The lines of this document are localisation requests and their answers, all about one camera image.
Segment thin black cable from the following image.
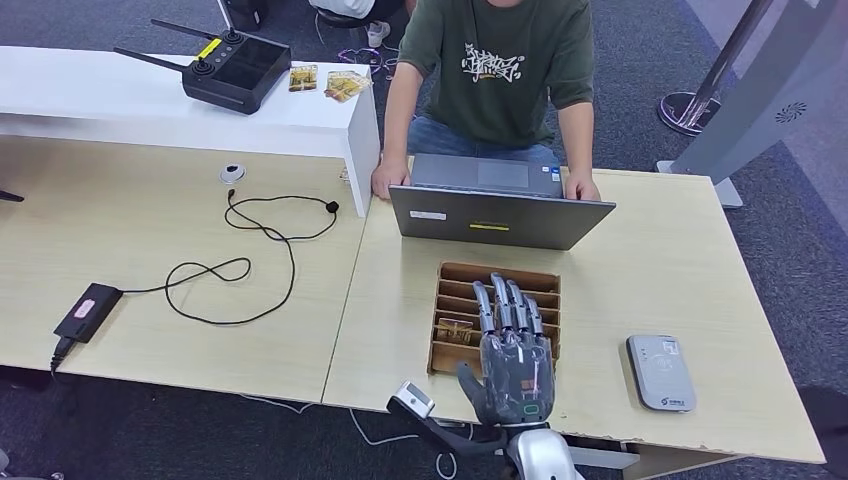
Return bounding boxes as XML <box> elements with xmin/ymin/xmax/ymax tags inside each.
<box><xmin>121</xmin><ymin>189</ymin><xmax>340</xmax><ymax>327</ymax></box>

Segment autumn print ID card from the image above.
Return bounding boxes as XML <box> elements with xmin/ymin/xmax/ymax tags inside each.
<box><xmin>331</xmin><ymin>72</ymin><xmax>374</xmax><ymax>105</ymax></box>

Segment grey kiosk stand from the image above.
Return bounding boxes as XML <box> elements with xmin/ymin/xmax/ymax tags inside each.
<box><xmin>655</xmin><ymin>0</ymin><xmax>848</xmax><ymax>210</ymax></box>

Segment black remote controller with antennas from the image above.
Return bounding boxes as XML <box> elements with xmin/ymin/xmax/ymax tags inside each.
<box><xmin>113</xmin><ymin>18</ymin><xmax>293</xmax><ymax>116</ymax></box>

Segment black bag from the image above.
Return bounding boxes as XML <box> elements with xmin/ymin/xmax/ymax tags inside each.
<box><xmin>218</xmin><ymin>0</ymin><xmax>272</xmax><ymax>33</ymax></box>

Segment white raised shelf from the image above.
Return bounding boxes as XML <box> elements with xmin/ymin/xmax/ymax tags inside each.
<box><xmin>0</xmin><ymin>44</ymin><xmax>382</xmax><ymax>219</ymax></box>

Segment chrome stanchion post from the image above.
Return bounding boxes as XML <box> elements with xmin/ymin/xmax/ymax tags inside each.
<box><xmin>657</xmin><ymin>0</ymin><xmax>773</xmax><ymax>138</ymax></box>

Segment white cable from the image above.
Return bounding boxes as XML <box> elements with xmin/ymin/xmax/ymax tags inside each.
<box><xmin>238</xmin><ymin>394</ymin><xmax>476</xmax><ymax>480</ymax></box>

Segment person's left hand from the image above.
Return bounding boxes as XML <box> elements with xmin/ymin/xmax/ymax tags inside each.
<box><xmin>564</xmin><ymin>170</ymin><xmax>603</xmax><ymax>203</ymax></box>

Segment black power cord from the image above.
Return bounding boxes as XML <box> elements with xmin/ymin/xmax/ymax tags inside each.
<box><xmin>49</xmin><ymin>336</ymin><xmax>75</xmax><ymax>376</ymax></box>

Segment person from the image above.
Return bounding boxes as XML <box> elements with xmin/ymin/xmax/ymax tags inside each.
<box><xmin>308</xmin><ymin>0</ymin><xmax>407</xmax><ymax>50</ymax></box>
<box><xmin>370</xmin><ymin>0</ymin><xmax>603</xmax><ymax>203</ymax></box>

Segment black power adapter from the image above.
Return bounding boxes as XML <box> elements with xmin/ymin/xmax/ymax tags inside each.
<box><xmin>53</xmin><ymin>282</ymin><xmax>125</xmax><ymax>344</ymax></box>

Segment autumn print room key card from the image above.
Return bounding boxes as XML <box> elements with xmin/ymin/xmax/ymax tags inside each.
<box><xmin>435</xmin><ymin>317</ymin><xmax>475</xmax><ymax>346</ymax></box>

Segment white desk foot bar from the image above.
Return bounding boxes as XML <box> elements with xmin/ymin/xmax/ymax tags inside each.
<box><xmin>566</xmin><ymin>443</ymin><xmax>641</xmax><ymax>472</ymax></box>

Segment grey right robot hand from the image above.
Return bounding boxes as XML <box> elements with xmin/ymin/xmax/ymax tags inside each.
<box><xmin>457</xmin><ymin>272</ymin><xmax>556</xmax><ymax>427</ymax></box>

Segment wooden card organizer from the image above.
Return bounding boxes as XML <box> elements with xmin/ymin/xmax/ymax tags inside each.
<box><xmin>427</xmin><ymin>261</ymin><xmax>562</xmax><ymax>393</ymax></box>

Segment grey laptop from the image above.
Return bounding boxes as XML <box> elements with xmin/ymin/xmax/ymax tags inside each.
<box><xmin>388</xmin><ymin>152</ymin><xmax>617</xmax><ymax>252</ymax></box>

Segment purple cable bundle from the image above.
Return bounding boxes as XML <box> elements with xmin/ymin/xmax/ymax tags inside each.
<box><xmin>336</xmin><ymin>46</ymin><xmax>399</xmax><ymax>75</ymax></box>

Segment person's right hand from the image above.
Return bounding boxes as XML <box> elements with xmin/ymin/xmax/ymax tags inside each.
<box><xmin>370</xmin><ymin>162</ymin><xmax>412</xmax><ymax>201</ymax></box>

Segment grey card reader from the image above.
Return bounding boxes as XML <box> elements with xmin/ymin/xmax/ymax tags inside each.
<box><xmin>625</xmin><ymin>333</ymin><xmax>698</xmax><ymax>413</ymax></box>

